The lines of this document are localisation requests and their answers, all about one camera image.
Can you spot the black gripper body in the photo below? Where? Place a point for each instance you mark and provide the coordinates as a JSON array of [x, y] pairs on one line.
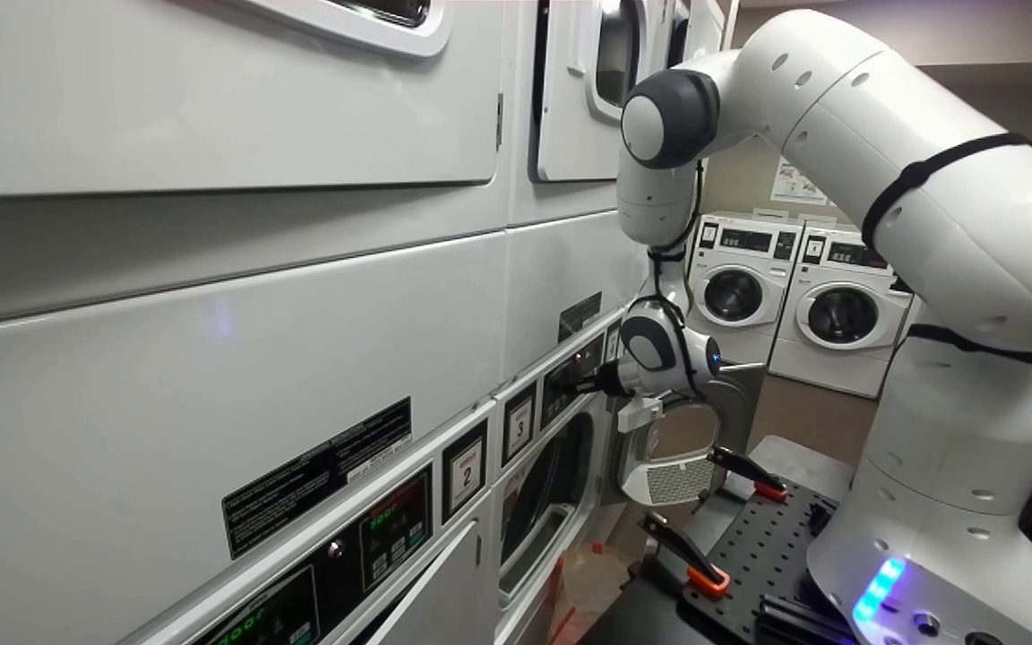
[[617, 381]]

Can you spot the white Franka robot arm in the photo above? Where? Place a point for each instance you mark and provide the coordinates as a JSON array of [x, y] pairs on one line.
[[957, 239]]

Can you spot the black dryer control panel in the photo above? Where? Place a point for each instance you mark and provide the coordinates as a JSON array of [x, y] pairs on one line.
[[560, 384], [392, 525]]

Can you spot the black warning label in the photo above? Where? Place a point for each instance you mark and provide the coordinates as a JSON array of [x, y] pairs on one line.
[[302, 486], [578, 317]]

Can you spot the black placard number 3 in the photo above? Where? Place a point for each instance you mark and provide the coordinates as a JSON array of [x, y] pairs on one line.
[[522, 426]]

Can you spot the grey framed round dryer door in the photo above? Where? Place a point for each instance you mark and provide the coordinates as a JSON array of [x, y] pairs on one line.
[[659, 486]]

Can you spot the white stacked dryer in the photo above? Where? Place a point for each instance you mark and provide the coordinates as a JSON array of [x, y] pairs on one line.
[[552, 264], [179, 361]]

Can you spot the black placard number 2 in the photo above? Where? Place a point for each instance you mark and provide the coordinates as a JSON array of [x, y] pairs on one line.
[[465, 471]]

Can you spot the white front-load washer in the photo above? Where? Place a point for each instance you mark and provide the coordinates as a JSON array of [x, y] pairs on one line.
[[805, 361], [767, 335]]

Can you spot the yellowish bag with orange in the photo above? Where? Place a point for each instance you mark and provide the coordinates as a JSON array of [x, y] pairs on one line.
[[583, 592]]

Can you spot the black perforated mounting board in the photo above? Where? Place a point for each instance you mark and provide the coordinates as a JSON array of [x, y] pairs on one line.
[[767, 551]]

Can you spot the white dryer door with window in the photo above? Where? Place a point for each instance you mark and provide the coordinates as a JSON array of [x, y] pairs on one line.
[[564, 121], [447, 596], [179, 109]]

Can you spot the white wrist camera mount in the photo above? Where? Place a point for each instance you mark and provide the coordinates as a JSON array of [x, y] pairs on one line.
[[640, 412]]

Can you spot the white wall notice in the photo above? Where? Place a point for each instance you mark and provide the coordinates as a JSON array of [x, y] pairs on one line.
[[793, 180]]

